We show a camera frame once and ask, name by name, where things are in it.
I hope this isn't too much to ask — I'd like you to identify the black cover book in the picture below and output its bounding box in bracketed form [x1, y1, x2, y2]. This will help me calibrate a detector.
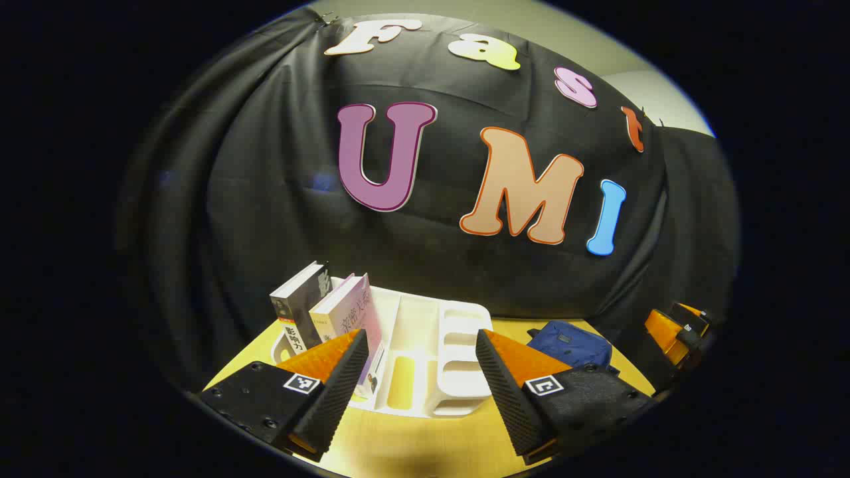
[269, 261, 333, 353]

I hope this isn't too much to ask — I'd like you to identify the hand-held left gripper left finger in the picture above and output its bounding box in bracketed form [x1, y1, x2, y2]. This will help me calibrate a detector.
[193, 329, 370, 463]

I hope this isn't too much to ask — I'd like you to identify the blue schoolbag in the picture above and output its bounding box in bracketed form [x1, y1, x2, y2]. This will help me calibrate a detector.
[527, 320, 622, 376]

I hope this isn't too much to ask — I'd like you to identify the white plastic bookshelf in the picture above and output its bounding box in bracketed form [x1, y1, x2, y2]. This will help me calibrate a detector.
[271, 276, 495, 419]

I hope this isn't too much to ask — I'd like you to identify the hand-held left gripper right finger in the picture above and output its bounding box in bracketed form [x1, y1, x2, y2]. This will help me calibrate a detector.
[475, 329, 658, 465]

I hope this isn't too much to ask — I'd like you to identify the pink cover book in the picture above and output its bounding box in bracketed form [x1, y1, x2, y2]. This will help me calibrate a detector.
[309, 272, 386, 399]

